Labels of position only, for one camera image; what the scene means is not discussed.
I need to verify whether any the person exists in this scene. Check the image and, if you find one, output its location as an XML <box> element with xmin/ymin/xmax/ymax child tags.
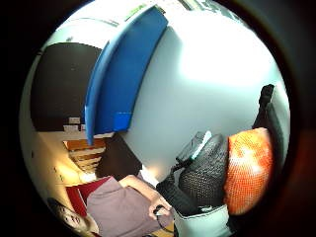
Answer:
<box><xmin>48</xmin><ymin>175</ymin><xmax>176</xmax><ymax>237</ymax></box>

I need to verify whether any wooden shelf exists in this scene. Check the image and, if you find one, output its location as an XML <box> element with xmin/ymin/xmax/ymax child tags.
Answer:
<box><xmin>63</xmin><ymin>137</ymin><xmax>107</xmax><ymax>173</ymax></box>

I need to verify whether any dark brown cabinet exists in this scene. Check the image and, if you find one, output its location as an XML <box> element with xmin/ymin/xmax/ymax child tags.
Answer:
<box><xmin>95</xmin><ymin>131</ymin><xmax>143</xmax><ymax>182</ymax></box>

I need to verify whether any small black device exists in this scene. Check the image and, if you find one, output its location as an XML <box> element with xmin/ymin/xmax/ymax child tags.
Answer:
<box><xmin>152</xmin><ymin>204</ymin><xmax>166</xmax><ymax>217</ymax></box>

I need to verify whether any black wall board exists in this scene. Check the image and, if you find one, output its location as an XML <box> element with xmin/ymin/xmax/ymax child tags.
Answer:
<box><xmin>30</xmin><ymin>42</ymin><xmax>104</xmax><ymax>132</ymax></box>

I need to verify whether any black cable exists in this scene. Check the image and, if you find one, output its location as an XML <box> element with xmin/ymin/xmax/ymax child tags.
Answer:
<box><xmin>157</xmin><ymin>214</ymin><xmax>176</xmax><ymax>235</ymax></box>

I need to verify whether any red chair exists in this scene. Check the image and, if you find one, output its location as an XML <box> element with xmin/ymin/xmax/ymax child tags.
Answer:
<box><xmin>64</xmin><ymin>176</ymin><xmax>114</xmax><ymax>219</ymax></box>

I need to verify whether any orange textured ball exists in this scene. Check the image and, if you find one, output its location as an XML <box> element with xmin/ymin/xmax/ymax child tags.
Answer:
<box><xmin>223</xmin><ymin>127</ymin><xmax>275</xmax><ymax>215</ymax></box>

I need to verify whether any blue partition panel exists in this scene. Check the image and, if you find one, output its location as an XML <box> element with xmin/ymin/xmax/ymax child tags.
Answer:
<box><xmin>83</xmin><ymin>5</ymin><xmax>170</xmax><ymax>146</ymax></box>

